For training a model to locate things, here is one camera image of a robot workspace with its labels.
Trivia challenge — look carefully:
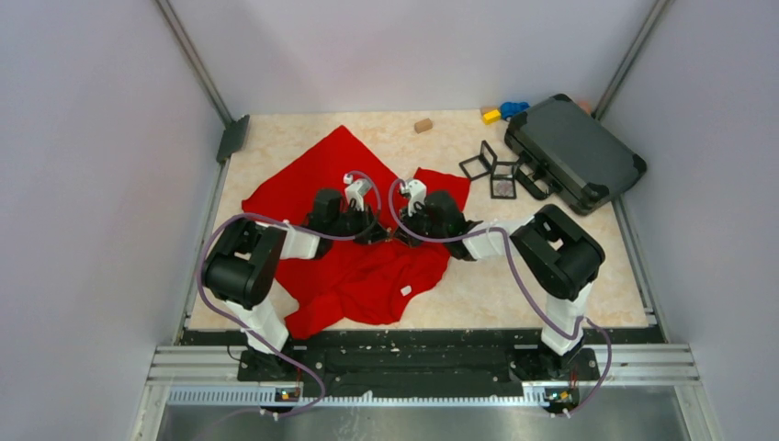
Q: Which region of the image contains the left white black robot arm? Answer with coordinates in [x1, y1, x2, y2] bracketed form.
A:
[199, 188, 388, 380]

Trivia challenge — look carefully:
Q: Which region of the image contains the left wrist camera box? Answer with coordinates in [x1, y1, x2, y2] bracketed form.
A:
[343, 174, 373, 211]

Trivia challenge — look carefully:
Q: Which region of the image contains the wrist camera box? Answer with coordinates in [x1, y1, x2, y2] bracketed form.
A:
[343, 174, 373, 211]
[399, 178, 427, 217]

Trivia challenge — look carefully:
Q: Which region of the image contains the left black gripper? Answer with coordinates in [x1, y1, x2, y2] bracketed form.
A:
[330, 202, 391, 245]

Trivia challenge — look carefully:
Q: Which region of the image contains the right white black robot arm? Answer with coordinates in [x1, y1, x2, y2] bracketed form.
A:
[388, 180, 605, 379]

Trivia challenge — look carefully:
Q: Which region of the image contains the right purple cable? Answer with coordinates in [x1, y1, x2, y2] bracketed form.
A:
[388, 177, 614, 417]

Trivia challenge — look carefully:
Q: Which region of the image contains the brown wooden block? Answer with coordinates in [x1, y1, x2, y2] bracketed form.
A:
[413, 119, 434, 134]

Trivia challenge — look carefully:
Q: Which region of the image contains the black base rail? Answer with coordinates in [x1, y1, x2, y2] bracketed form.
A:
[182, 328, 663, 398]

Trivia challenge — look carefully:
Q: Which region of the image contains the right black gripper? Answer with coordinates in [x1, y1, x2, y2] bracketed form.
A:
[393, 200, 448, 249]

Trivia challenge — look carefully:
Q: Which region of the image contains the dark grey carrying case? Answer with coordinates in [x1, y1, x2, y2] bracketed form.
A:
[504, 94, 648, 216]

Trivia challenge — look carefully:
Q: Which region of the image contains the black corner bracket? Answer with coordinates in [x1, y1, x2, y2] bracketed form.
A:
[216, 115, 251, 164]

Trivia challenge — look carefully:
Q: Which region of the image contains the red t-shirt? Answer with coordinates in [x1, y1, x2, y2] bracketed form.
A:
[242, 126, 451, 339]

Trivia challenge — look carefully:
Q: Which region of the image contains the open black brooch box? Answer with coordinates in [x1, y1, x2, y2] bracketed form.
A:
[458, 140, 498, 181]

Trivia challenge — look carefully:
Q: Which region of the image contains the purple cable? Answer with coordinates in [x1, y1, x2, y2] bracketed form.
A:
[194, 170, 383, 421]
[388, 177, 614, 417]

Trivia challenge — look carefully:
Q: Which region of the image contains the yellow toy block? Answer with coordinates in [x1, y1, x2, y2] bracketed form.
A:
[481, 109, 502, 125]

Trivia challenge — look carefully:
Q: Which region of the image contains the round glitter brooch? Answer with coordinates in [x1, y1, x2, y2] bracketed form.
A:
[492, 180, 514, 198]

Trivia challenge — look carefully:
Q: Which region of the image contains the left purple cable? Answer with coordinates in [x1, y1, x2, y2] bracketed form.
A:
[194, 170, 383, 421]

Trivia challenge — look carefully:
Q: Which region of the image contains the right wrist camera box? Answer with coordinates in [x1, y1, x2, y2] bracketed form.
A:
[399, 178, 427, 217]

